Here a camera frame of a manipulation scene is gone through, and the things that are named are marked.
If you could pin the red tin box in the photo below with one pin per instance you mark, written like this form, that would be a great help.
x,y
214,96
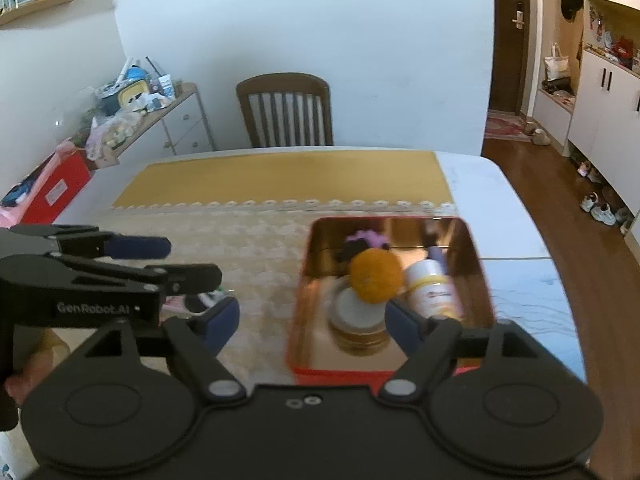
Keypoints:
x,y
300,350

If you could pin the yellow table runner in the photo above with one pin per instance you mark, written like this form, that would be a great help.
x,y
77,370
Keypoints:
x,y
280,177

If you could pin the person's left hand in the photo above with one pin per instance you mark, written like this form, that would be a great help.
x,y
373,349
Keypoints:
x,y
32,372

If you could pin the beige slippers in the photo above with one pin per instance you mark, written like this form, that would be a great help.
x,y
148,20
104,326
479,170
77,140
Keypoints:
x,y
539,136

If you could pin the wooden chair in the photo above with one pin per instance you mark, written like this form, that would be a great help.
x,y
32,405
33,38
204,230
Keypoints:
x,y
282,87

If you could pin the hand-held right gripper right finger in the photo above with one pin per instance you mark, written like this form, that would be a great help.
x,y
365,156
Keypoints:
x,y
404,327

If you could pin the orange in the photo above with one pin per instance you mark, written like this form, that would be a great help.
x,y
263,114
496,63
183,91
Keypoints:
x,y
376,275

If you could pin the red patterned door rug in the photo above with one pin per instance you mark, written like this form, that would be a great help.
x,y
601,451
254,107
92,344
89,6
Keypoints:
x,y
505,127

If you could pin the white yellow bottle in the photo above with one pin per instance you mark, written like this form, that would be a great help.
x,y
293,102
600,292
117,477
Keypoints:
x,y
432,290

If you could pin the white bench cabinet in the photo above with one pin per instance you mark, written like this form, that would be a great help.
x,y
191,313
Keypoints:
x,y
552,115

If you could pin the green yellow pouch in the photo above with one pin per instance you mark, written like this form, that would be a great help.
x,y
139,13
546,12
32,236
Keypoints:
x,y
127,96

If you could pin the red storage box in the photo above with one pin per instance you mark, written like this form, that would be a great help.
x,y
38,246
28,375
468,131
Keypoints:
x,y
62,185

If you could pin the pair of white sneakers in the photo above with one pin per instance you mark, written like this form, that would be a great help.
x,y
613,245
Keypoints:
x,y
600,210

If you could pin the purple hair clip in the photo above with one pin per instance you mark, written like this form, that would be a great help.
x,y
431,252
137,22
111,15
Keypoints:
x,y
367,240

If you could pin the wooden wall shelf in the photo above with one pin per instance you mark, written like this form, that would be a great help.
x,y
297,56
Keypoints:
x,y
50,5

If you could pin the tape roll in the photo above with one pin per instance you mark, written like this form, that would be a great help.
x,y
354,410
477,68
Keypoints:
x,y
357,325

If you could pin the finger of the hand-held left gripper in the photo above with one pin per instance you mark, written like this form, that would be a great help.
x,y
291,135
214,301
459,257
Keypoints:
x,y
137,248
192,277

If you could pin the clear plastic bag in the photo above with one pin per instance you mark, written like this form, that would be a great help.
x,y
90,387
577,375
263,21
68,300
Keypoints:
x,y
112,135

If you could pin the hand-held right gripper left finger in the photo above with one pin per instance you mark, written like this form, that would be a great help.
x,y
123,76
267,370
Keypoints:
x,y
222,322

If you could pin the purple eraser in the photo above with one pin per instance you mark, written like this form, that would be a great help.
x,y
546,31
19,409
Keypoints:
x,y
435,255

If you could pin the small white carton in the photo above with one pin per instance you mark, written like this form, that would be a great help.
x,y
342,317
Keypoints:
x,y
167,87

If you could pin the dark wooden door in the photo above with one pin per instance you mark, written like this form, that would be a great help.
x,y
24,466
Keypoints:
x,y
510,35

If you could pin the beige woven placemat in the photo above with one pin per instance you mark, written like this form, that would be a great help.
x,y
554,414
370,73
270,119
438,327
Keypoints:
x,y
250,260

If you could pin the white tote bag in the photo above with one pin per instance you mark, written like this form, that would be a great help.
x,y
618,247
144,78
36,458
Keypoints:
x,y
556,65

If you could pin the white drawer sideboard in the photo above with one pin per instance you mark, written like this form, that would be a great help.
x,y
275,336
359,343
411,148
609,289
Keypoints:
x,y
187,120

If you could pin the white two-door base cabinet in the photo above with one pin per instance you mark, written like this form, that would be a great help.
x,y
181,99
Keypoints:
x,y
600,110

